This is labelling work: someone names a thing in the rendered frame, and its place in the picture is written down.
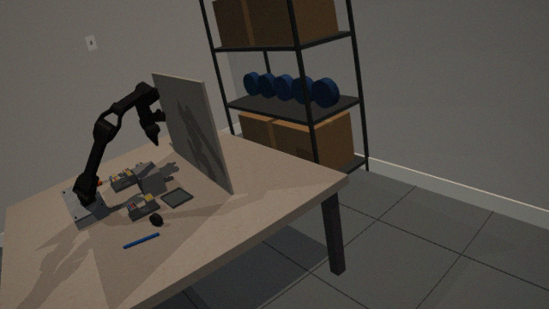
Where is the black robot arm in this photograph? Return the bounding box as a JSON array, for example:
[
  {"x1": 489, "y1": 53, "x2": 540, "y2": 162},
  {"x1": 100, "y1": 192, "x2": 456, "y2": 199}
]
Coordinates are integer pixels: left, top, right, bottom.
[{"x1": 72, "y1": 82, "x2": 166, "y2": 208}]

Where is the dark blue rod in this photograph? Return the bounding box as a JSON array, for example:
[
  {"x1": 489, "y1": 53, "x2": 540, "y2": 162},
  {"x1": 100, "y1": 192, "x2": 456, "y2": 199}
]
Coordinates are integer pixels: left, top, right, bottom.
[{"x1": 124, "y1": 233, "x2": 160, "y2": 249}]

